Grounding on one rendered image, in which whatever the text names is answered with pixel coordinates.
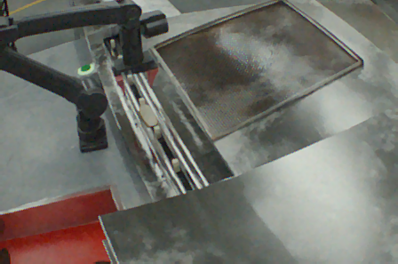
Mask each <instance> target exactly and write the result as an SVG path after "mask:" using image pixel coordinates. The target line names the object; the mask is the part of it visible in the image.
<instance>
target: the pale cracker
mask: <svg viewBox="0 0 398 264"><path fill-rule="evenodd" d="M139 113H140V115H141V117H142V119H143V121H144V124H145V125H147V126H150V127H153V126H156V125H157V116H156V114H155V112H154V110H153V109H152V108H151V107H150V106H149V105H146V104H145V105H142V106H140V107H139Z"/></svg>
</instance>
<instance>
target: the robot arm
mask: <svg viewBox="0 0 398 264"><path fill-rule="evenodd" d="M112 24H117V26H118V25H122V26H121V27H120V28H119V34H120V42H121V50H122V58H120V59H118V60H114V66H113V67H112V68H111V69H112V74H113V76H114V77H115V81H116V83H117V84H118V85H119V87H120V88H121V89H122V91H123V96H124V97H125V90H124V81H123V78H122V76H121V74H122V73H123V72H124V71H128V70H131V72H132V74H133V75H137V74H141V73H144V72H147V78H148V85H149V88H150V89H152V85H153V82H154V80H155V77H156V74H157V72H158V70H159V67H158V65H157V63H156V60H155V59H154V58H153V57H152V55H151V54H150V51H144V52H143V46H142V42H141V34H142V36H144V37H145V38H146V39H149V38H152V37H155V36H160V35H163V34H166V33H168V32H169V24H168V21H167V19H166V14H165V13H163V12H162V11H160V10H155V11H151V12H143V11H142V9H141V7H140V5H139V4H137V3H135V2H134V1H133V0H113V1H105V2H103V3H101V4H87V5H80V6H74V7H72V8H66V9H59V10H54V11H48V12H38V13H32V14H27V15H12V16H6V17H5V16H1V17H0V71H4V72H7V73H9V74H10V73H11V74H12V75H15V76H17V77H18V78H22V79H23V80H26V81H28V82H29V83H31V84H35V85H36V86H38V87H41V88H43V89H45V90H47V91H49V92H53V93H55V94H57V95H58V96H61V97H62V98H64V99H66V100H68V101H69V102H71V103H72V104H75V106H76V112H77V115H76V120H77V133H78V137H79V147H80V152H82V153H87V152H91V151H97V150H101V149H106V148H107V147H108V143H107V127H106V122H105V120H104V119H102V118H101V117H100V116H102V114H103V113H104V112H105V111H106V109H107V102H108V100H107V96H106V94H105V93H104V91H103V90H101V89H100V85H99V84H98V82H97V81H96V79H95V77H94V78H93V77H92V76H84V77H82V78H80V77H79V78H78V77H76V76H69V75H67V74H64V73H62V72H61V71H58V70H57V69H54V68H50V67H48V66H47V65H44V64H43V63H41V62H39V61H38V62H37V61H36V60H33V59H30V58H29V57H27V56H24V55H23V54H20V53H18V52H16V51H13V50H11V49H10V48H9V47H8V46H6V45H7V43H11V42H17V40H18V39H21V38H23V37H26V36H33V35H41V34H45V33H49V32H55V31H62V30H64V29H71V28H82V27H88V26H96V25H102V26H103V25H112Z"/></svg>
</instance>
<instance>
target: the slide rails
mask: <svg viewBox="0 0 398 264"><path fill-rule="evenodd" d="M112 40H115V41H114V43H115V46H116V48H117V50H118V52H119V54H120V55H122V50H121V42H120V41H119V38H118V37H117V35H113V36H112ZM103 41H104V44H105V46H106V48H107V52H108V53H109V57H110V58H111V61H112V62H113V64H114V60H116V56H115V55H114V51H113V50H112V46H110V44H109V41H108V40H107V38H106V39H104V40H103ZM128 72H129V74H130V75H132V81H133V82H134V83H135V86H136V87H137V88H138V91H139V94H140V96H141V98H144V100H145V104H146V105H149V107H151V108H152V109H153V110H154V112H155V114H156V116H157V126H158V127H159V129H160V133H161V134H162V136H163V138H164V140H165V142H166V144H167V146H168V147H169V149H170V151H171V152H172V154H173V155H174V157H175V159H176V158H177V159H178V160H179V167H180V168H181V169H182V171H183V172H184V174H185V176H186V177H187V179H188V181H189V183H190V184H191V187H192V189H193V190H194V189H197V188H200V187H202V184H201V183H200V181H199V179H197V178H196V176H195V174H194V172H193V170H192V169H191V168H190V166H189V164H188V162H187V159H186V158H185V156H184V155H183V153H182V152H181V150H180V148H179V146H178V144H177V142H176V141H175V139H174V138H173V136H172V135H171V132H170V131H169V130H168V128H167V126H166V125H165V123H164V121H163V119H162V118H161V116H160V115H159V113H158V111H157V108H156V106H155V104H154V102H153V101H152V100H151V99H150V97H149V95H148V93H147V89H146V88H145V86H144V85H143V83H142V82H141V81H140V78H139V76H138V75H133V74H132V72H131V70H128ZM121 76H122V78H123V81H124V90H125V92H126V93H127V95H128V99H129V100H130V102H131V104H132V105H133V107H134V109H135V113H136V115H137V117H138V119H139V121H140V123H141V125H142V126H143V128H144V129H145V131H146V135H147V137H148V139H149V141H150V143H151V145H152V147H153V148H154V150H155V152H156V154H157V156H158V158H159V160H160V161H161V163H162V164H163V167H164V169H165V171H166V172H167V174H168V175H169V177H170V179H171V182H172V184H173V185H174V187H175V188H176V189H177V191H178V192H179V194H181V193H184V192H187V191H186V190H185V188H184V186H183V185H182V184H181V182H180V180H179V177H178V176H177V174H176V172H175V171H174V170H173V168H172V166H171V164H170V162H169V161H168V159H167V157H166V155H165V154H164V152H163V149H162V147H161V145H160V143H159V141H158V139H157V137H156V136H155V134H154V132H153V130H152V128H151V127H150V126H147V125H145V124H144V121H143V119H142V117H141V115H140V113H139V107H140V105H139V103H138V102H137V101H136V97H135V95H134V93H133V91H132V90H131V88H130V85H129V83H128V81H127V80H126V77H125V75H124V73H122V74H121Z"/></svg>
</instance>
